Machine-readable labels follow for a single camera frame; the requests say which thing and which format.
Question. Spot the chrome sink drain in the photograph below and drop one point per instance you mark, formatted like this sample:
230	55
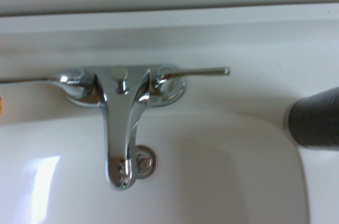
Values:
147	161

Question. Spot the white vanity sink top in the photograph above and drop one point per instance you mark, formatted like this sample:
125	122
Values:
225	181

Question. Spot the black soap dispenser chrome pump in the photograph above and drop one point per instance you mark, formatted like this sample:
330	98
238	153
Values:
315	120

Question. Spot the orange round jar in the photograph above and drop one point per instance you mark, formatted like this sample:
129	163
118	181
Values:
1	106

